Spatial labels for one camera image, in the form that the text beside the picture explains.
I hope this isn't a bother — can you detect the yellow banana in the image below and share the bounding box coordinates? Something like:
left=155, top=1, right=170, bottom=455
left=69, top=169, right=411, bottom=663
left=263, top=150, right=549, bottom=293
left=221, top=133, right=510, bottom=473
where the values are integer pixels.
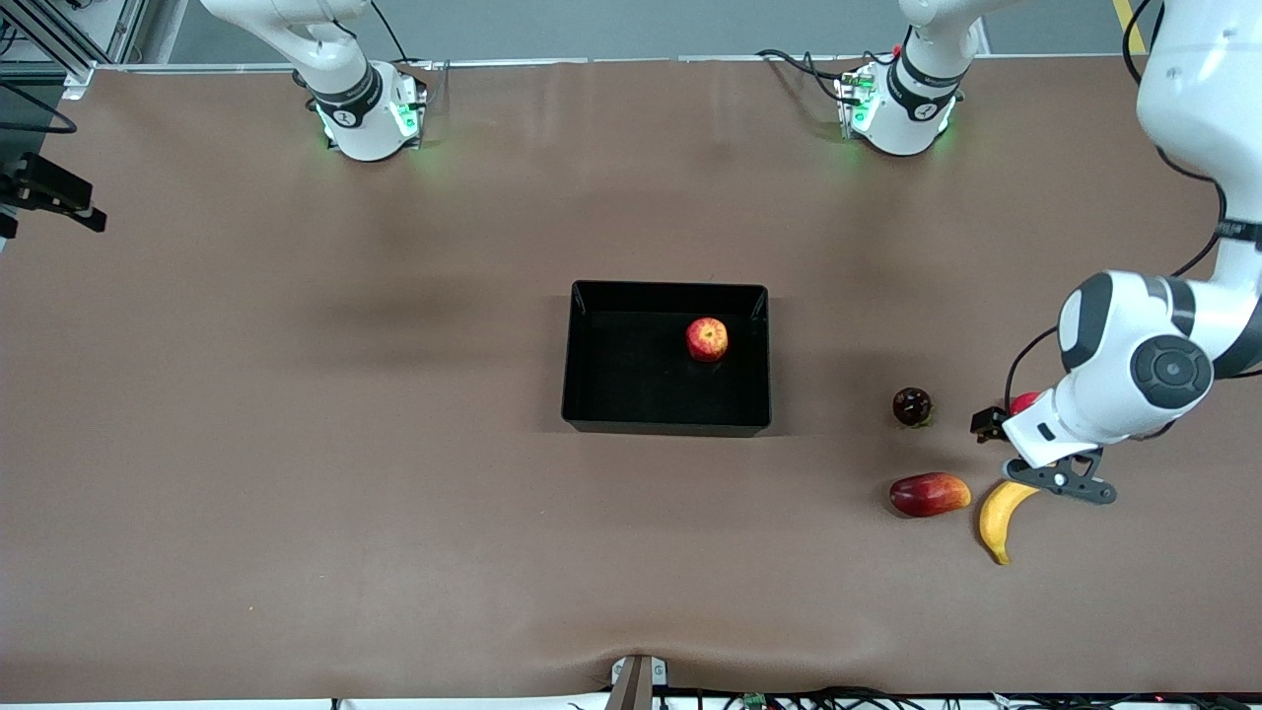
left=978, top=480, right=1043, bottom=566

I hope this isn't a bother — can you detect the red yellow apple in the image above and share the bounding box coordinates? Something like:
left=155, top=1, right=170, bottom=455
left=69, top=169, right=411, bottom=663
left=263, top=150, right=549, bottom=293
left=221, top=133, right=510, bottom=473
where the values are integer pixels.
left=685, top=316, right=731, bottom=363

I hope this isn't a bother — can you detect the black plastic box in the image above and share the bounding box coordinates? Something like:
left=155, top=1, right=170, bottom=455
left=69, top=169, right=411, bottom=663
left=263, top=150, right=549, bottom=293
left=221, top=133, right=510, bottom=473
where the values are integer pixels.
left=560, top=280, right=773, bottom=438

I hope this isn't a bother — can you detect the red mango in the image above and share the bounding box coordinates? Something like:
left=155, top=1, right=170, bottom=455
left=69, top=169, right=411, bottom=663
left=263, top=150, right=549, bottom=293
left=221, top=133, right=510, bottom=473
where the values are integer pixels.
left=888, top=471, right=973, bottom=519

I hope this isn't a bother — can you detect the brown table cover mat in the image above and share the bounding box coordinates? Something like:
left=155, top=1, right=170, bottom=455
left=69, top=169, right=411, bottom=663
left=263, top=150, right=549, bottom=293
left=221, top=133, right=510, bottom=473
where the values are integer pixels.
left=0, top=57, right=1262, bottom=703

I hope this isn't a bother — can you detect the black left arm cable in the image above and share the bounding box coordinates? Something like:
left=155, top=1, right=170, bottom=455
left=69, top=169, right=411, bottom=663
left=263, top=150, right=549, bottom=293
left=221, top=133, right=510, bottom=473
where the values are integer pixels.
left=1004, top=0, right=1262, bottom=407

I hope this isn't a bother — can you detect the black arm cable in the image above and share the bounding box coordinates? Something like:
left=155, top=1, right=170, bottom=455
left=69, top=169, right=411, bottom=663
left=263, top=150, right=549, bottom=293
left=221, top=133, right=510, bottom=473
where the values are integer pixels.
left=1004, top=0, right=1262, bottom=407
left=0, top=84, right=79, bottom=135

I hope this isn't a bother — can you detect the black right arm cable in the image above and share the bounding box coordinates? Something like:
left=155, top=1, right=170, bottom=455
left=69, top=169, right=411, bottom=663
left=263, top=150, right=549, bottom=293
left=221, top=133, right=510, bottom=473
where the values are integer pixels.
left=0, top=84, right=79, bottom=135

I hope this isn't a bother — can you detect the aluminium frame profile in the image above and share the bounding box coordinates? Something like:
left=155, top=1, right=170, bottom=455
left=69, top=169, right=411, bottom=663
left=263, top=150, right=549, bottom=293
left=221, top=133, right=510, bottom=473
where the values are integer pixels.
left=0, top=0, right=149, bottom=100

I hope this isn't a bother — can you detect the black right base cable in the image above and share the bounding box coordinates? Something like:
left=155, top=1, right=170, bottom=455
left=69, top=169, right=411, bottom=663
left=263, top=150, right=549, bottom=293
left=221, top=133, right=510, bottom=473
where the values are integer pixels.
left=370, top=0, right=440, bottom=105

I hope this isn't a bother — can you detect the black base cable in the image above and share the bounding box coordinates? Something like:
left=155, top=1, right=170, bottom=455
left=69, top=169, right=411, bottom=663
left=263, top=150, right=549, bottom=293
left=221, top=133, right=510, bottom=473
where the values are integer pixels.
left=756, top=47, right=859, bottom=105
left=370, top=0, right=440, bottom=105

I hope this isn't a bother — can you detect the black left base cable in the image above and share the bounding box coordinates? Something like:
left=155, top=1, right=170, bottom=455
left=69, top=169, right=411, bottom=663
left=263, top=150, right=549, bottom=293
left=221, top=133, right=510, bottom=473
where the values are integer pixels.
left=756, top=47, right=859, bottom=105

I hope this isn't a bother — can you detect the grey camera stand bracket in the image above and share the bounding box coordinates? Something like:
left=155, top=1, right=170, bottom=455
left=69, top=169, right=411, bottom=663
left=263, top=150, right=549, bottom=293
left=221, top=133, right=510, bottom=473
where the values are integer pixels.
left=604, top=653, right=669, bottom=710

